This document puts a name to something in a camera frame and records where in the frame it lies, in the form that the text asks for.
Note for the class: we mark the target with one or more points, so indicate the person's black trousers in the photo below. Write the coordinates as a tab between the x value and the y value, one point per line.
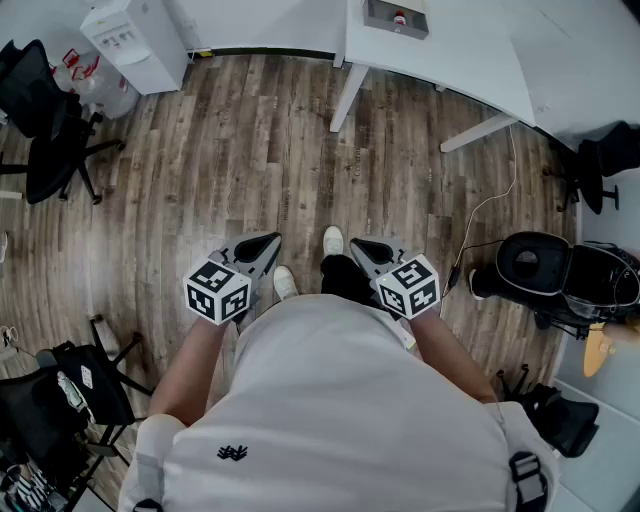
342	277

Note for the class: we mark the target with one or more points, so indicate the black power adapter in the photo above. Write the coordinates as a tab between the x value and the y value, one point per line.
453	277

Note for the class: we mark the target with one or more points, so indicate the red capped bottle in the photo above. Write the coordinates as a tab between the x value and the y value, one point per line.
399	18

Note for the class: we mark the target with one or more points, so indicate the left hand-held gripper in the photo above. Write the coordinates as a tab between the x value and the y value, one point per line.
217	290

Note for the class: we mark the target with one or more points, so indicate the person's right white shoe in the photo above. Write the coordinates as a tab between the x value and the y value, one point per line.
333	241

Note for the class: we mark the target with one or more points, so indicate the person's left white shoe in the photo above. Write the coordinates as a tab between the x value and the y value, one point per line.
285	282

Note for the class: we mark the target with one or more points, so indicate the person's right forearm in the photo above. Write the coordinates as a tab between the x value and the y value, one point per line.
450	355

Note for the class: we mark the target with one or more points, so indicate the white water dispenser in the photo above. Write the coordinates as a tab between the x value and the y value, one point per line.
145	55

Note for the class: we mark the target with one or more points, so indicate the white desk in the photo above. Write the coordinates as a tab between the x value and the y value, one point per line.
450	55

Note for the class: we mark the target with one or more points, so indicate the person's white shoe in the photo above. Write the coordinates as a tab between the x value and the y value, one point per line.
285	282
333	241

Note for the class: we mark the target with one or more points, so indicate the black office chair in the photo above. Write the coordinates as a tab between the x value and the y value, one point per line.
42	120
555	415
605	160
65	400

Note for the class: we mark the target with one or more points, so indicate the striped black white item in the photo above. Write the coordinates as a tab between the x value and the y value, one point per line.
22	487

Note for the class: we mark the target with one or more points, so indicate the person's left forearm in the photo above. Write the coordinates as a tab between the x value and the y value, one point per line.
187	365

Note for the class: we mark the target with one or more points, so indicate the grey box with red button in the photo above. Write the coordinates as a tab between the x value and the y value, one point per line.
382	22

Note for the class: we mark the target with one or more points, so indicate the clear plastic bag red print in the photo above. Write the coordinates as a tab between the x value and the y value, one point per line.
107	92

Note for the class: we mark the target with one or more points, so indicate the round wooden board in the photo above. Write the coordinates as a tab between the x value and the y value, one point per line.
597	352

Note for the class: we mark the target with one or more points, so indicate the person's white shirt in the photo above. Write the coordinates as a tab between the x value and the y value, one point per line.
325	400

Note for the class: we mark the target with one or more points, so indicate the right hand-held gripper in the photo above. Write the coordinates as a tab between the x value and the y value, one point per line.
407	287

